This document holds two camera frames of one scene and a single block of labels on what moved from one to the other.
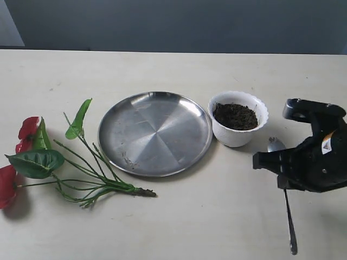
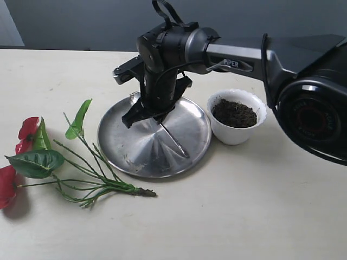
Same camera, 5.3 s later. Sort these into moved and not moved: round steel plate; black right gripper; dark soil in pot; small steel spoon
Moved: black right gripper; small steel spoon
Not moved: dark soil in pot; round steel plate
